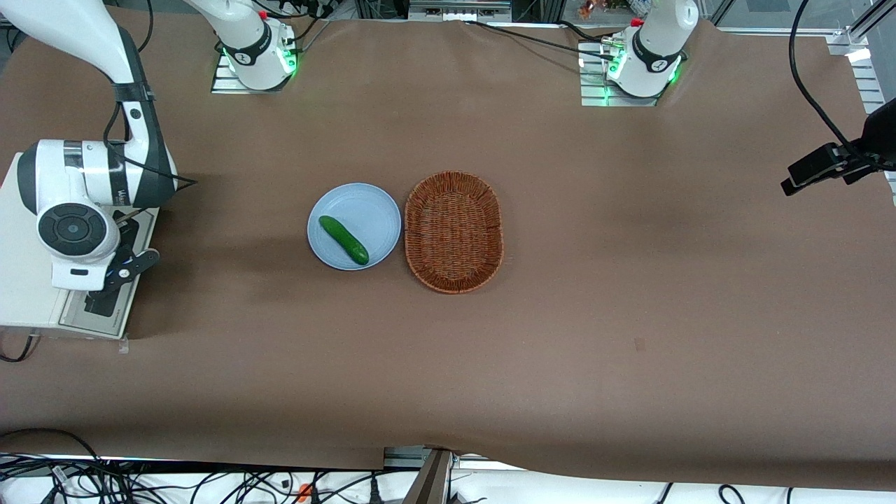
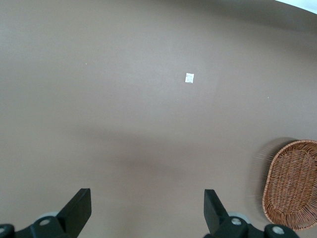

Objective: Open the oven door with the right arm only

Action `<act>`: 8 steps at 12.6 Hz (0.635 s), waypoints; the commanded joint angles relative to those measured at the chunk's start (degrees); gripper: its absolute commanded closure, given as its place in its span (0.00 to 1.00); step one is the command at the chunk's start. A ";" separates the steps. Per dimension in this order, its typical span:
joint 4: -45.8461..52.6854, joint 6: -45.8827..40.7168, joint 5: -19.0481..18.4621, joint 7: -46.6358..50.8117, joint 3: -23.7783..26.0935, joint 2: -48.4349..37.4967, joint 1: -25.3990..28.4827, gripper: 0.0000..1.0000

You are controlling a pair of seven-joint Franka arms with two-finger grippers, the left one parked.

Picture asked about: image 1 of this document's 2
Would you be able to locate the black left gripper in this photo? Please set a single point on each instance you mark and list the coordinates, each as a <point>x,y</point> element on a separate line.
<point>879,135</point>

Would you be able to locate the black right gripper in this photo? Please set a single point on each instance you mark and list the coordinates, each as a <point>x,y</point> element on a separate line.
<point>125,243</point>

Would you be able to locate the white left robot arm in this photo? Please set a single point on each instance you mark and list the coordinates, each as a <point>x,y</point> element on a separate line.
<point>658,49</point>

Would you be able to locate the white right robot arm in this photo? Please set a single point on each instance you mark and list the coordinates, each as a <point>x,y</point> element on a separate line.
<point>77,189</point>

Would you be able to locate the oven door with dark window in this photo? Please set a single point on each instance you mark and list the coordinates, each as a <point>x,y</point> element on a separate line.
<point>105,311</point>

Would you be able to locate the clear plastic oven stop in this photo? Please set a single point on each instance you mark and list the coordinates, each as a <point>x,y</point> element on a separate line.
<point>124,345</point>

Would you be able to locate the white toaster oven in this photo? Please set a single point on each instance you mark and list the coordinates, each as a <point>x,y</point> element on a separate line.
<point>21,280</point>

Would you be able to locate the green cucumber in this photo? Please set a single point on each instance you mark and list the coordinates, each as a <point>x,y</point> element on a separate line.
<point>343,239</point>

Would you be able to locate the light blue round plate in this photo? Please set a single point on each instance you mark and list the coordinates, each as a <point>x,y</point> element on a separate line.
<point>367,210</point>

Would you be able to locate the brown table cover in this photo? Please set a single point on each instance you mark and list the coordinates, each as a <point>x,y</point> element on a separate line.
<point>630,280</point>

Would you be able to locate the brown oval wicker basket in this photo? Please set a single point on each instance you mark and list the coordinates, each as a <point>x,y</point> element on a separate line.
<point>453,232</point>

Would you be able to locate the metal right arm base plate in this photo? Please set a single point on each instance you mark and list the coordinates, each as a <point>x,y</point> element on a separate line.
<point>224,82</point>

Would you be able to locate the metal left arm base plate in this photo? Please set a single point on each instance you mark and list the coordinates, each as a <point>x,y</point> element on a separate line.
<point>593,91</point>

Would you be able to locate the grey metal camera post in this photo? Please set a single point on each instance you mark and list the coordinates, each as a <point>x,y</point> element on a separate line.
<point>432,479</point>

